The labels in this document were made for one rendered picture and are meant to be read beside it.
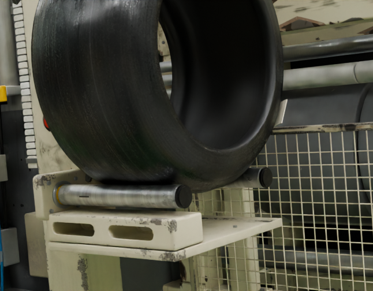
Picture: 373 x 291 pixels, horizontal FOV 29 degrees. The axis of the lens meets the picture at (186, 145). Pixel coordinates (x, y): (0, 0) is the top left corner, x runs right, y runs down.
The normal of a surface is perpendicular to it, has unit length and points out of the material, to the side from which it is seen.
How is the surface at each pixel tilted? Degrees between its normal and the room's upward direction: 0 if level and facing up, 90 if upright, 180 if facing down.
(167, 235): 90
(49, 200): 90
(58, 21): 74
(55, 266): 90
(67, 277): 90
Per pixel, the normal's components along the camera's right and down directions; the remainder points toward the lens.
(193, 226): 0.77, -0.03
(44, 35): -0.64, -0.09
